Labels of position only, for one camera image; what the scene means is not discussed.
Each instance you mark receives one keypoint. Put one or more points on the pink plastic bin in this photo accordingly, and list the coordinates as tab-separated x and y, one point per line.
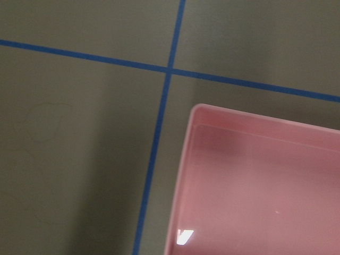
252	184

